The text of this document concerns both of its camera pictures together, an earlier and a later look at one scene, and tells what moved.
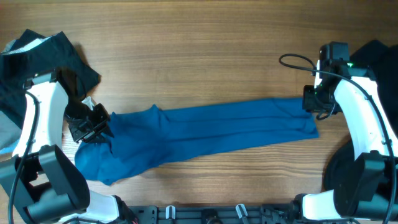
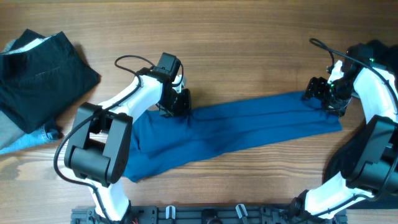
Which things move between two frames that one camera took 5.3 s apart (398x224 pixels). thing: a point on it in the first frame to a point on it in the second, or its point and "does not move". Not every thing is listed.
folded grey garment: x=9 y=132 does not move
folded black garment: x=32 y=54 does not move
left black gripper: x=92 y=124 to x=176 y=104
